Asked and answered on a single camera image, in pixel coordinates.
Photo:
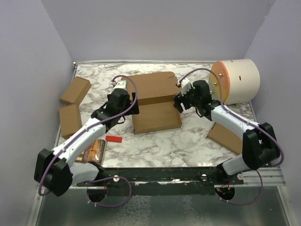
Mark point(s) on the white cylinder container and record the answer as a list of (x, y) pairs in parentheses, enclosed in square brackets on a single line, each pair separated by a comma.
[(240, 80)]

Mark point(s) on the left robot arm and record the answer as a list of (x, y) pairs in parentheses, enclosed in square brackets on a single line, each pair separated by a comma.
[(55, 169)]

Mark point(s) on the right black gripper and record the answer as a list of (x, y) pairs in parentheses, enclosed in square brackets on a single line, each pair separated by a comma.
[(178, 99)]

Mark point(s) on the aluminium frame profile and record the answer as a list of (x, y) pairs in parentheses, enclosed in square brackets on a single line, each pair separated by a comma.
[(270, 177)]

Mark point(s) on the red block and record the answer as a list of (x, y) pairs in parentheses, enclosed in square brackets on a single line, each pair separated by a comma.
[(114, 139)]

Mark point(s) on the cardboard box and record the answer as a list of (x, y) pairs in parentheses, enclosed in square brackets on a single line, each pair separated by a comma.
[(225, 138), (70, 120), (155, 101), (76, 91)]

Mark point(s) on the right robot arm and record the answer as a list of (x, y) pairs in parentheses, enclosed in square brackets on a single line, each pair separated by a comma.
[(259, 142)]

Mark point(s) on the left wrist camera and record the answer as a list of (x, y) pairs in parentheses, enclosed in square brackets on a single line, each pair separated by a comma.
[(121, 84)]

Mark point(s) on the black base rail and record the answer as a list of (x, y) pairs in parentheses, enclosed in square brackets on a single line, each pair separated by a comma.
[(160, 181)]

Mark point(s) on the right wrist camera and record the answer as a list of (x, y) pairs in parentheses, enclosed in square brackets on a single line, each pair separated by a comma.
[(185, 85)]

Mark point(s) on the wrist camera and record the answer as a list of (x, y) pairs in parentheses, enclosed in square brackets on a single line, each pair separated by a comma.
[(185, 85), (121, 84)]

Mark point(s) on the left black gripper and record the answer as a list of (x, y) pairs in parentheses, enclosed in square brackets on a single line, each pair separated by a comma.
[(134, 110)]

